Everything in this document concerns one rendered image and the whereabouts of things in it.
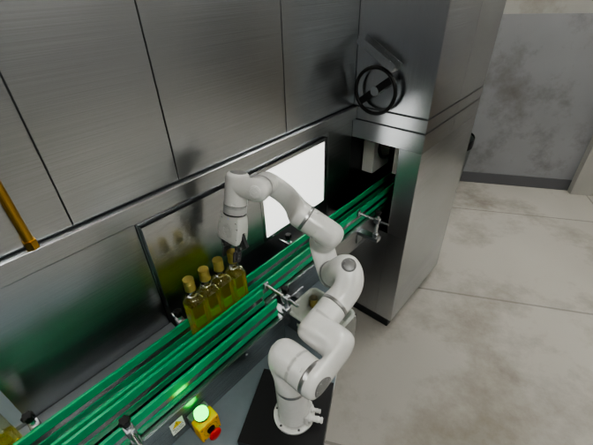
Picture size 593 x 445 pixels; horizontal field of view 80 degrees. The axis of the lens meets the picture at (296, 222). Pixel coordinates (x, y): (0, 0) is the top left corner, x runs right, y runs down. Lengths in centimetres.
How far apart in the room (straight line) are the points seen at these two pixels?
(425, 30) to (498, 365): 187
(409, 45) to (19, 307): 157
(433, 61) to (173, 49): 98
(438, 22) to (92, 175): 128
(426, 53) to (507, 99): 253
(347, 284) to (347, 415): 123
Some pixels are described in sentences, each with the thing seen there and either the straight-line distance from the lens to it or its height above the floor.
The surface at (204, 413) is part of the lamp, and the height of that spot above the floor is 85.
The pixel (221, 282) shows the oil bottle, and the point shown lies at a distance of 122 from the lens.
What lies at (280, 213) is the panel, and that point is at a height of 108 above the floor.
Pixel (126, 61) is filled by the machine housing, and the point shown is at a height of 176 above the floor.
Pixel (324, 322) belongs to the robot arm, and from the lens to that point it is 98.
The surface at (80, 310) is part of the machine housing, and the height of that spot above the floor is 114.
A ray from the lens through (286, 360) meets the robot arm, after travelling 96.
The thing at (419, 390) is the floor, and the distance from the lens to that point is 229.
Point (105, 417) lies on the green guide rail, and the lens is 121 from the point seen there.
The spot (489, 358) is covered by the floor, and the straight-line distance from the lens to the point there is 255.
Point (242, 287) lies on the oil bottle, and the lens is 130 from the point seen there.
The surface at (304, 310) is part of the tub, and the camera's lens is 152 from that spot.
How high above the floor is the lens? 192
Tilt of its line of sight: 35 degrees down
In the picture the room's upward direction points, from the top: 2 degrees counter-clockwise
